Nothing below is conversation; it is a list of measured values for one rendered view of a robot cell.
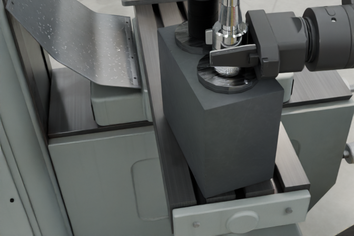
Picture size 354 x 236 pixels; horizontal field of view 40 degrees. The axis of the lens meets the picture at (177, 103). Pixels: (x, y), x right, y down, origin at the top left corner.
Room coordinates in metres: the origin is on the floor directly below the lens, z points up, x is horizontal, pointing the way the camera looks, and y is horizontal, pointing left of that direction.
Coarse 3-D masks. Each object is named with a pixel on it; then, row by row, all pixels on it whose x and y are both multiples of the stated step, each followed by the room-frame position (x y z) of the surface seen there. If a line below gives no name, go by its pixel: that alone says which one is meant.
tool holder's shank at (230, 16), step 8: (224, 0) 0.55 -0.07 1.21; (232, 0) 0.55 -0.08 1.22; (224, 8) 0.55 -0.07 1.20; (232, 8) 0.55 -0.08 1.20; (240, 8) 0.55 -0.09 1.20; (224, 16) 0.55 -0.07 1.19; (232, 16) 0.55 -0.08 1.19; (240, 16) 0.55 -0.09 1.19; (224, 24) 0.55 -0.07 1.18; (232, 24) 0.54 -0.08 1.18
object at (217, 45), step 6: (246, 36) 0.55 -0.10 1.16; (216, 42) 0.55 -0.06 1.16; (222, 42) 0.54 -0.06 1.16; (234, 42) 0.54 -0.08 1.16; (240, 42) 0.54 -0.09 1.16; (246, 42) 0.55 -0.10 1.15; (216, 48) 0.55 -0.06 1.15; (222, 48) 0.54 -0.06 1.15; (222, 72) 0.54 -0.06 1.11; (228, 72) 0.54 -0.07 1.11; (234, 72) 0.54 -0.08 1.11
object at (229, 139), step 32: (160, 32) 0.68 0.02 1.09; (160, 64) 0.69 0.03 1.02; (192, 64) 0.59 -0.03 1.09; (192, 96) 0.53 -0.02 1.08; (224, 96) 0.51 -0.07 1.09; (256, 96) 0.51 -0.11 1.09; (192, 128) 0.53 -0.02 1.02; (224, 128) 0.49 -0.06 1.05; (256, 128) 0.51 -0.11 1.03; (192, 160) 0.54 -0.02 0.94; (224, 160) 0.49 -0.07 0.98; (256, 160) 0.51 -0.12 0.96; (224, 192) 0.49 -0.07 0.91
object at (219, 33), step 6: (216, 24) 0.57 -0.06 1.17; (240, 24) 0.56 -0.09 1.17; (246, 24) 0.56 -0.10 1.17; (216, 30) 0.55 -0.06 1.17; (222, 30) 0.55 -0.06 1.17; (234, 30) 0.55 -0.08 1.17; (240, 30) 0.55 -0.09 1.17; (246, 30) 0.55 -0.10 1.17; (216, 36) 0.55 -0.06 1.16; (222, 36) 0.54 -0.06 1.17; (228, 36) 0.54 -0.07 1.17; (234, 36) 0.54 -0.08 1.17; (240, 36) 0.54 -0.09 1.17; (228, 42) 0.54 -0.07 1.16
